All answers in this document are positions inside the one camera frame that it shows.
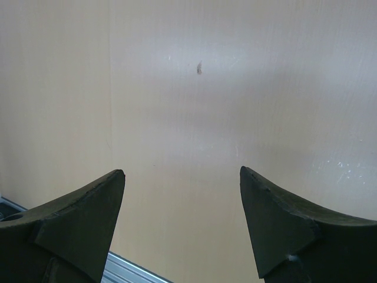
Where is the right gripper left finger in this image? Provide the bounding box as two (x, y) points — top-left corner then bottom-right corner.
(1, 169), (125, 282)

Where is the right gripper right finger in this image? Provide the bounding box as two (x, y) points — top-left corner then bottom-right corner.
(240, 167), (376, 282)

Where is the aluminium mounting rail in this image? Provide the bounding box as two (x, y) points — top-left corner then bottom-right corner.
(0, 196), (174, 283)

